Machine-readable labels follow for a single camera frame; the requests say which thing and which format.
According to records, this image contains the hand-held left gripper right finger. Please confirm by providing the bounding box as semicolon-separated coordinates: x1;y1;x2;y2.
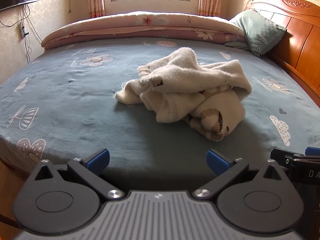
192;149;290;201

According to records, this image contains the wall socket with cables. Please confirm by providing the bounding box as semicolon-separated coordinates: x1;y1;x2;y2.
0;4;43;63

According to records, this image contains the wooden headboard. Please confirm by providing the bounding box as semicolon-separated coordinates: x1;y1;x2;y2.
244;0;320;98

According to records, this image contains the cream fuzzy sweater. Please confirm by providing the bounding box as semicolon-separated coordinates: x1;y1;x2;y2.
115;47;252;142

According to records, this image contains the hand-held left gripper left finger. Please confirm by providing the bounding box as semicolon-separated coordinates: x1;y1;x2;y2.
31;148;125;202

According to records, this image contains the flat teal pillow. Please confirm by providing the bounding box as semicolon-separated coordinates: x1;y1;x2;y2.
222;41;251;51

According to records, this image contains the folded pink floral quilt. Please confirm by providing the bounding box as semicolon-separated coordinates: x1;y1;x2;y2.
41;11;247;52

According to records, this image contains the teal printed pillow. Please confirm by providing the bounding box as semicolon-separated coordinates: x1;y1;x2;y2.
226;9;287;57

